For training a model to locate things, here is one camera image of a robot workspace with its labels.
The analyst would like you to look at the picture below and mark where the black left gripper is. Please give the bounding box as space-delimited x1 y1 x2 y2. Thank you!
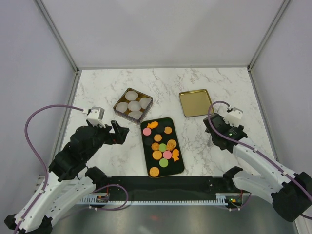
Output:
84 120 129 160

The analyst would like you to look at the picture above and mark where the black sandwich cookie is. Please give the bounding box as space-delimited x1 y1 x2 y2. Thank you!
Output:
144 137 154 146
156 125 165 134

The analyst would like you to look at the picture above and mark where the square cookie tin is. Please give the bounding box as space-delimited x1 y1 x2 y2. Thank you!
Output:
113 88 153 125

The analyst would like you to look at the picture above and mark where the orange scalloped cookie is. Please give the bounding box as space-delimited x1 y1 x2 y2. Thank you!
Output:
154 134 162 142

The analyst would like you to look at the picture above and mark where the orange swirl cookie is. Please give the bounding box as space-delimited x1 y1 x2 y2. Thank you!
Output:
166 139 177 151
151 142 159 151

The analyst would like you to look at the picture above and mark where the gold tin lid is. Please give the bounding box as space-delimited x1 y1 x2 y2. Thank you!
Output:
179 89 212 117

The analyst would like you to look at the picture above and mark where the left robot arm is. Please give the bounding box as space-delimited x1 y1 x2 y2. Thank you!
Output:
4 120 129 234

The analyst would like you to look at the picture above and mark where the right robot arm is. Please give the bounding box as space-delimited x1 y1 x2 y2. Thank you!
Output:
203 113 312 222

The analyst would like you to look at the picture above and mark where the white paper cup bottom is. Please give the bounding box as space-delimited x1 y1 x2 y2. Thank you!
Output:
128 111 143 119

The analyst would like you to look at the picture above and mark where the pink sandwich cookie top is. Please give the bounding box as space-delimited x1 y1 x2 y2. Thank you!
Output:
142 127 152 136

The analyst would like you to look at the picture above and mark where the pink sandwich cookie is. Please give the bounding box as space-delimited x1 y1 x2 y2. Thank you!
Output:
163 151 172 160
142 127 152 136

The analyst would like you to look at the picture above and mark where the white paper cup left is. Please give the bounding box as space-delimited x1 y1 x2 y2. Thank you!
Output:
116 102 128 113

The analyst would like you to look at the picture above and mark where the orange fish cookie top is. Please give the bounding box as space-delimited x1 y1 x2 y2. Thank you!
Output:
147 121 158 129

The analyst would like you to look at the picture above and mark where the orange fish cookie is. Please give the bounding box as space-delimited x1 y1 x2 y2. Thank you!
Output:
147 121 158 129
172 149 180 162

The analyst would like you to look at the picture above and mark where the white paper cup right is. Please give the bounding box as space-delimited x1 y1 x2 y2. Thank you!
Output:
139 97 152 109

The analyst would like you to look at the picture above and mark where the white paper cup top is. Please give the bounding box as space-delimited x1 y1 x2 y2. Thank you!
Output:
125 90 138 101

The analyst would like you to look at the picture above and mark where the orange dotted biscuit middle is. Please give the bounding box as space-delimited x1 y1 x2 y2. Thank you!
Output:
152 150 162 160

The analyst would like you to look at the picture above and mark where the orange dotted biscuit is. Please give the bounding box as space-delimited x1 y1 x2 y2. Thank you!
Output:
149 167 160 177
152 150 162 160
167 139 177 147

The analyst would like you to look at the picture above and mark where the green sandwich cookie upper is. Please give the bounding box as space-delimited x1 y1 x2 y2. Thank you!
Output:
159 143 167 152

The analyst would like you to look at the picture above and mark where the green sandwich cookie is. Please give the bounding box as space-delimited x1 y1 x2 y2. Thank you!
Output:
159 143 167 152
159 158 169 168

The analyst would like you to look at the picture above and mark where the black rectangular tray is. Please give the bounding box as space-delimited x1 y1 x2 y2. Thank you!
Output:
140 117 185 178

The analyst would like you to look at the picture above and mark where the orange dotted biscuit bottom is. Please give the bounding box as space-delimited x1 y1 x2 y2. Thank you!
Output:
149 167 160 177

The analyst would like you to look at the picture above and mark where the pink sandwich cookie lower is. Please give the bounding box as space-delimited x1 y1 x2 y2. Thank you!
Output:
163 151 172 160

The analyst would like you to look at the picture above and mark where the green sandwich cookie lower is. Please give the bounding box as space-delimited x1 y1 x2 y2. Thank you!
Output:
159 158 169 168

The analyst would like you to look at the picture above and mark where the orange dotted biscuit right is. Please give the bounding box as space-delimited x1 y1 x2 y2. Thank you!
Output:
167 139 177 147

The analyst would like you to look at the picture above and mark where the orange fish cookie lower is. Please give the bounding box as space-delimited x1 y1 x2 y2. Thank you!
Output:
172 149 180 162

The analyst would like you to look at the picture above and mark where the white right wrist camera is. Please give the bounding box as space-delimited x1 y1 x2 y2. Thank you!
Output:
223 106 243 127

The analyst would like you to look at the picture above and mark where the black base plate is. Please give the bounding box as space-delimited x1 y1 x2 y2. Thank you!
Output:
108 176 240 200

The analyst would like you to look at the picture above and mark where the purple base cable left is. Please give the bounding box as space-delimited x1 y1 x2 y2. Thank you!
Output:
89 184 129 212

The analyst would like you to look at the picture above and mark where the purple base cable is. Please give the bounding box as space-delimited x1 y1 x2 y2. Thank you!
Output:
89 184 129 212
225 190 253 212

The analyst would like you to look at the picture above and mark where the white slotted cable duct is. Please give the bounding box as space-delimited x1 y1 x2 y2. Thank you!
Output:
77 194 228 206

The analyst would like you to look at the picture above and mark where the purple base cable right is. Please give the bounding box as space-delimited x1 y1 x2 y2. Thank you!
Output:
225 190 253 212

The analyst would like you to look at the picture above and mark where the aluminium frame right post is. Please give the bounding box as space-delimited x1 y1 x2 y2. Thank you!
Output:
247 0 292 73

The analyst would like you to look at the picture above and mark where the aluminium frame post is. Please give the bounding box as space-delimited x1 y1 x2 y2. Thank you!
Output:
34 0 79 74
247 0 292 73

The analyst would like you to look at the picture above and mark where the aluminium frame left post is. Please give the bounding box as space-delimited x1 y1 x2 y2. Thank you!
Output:
34 0 79 74

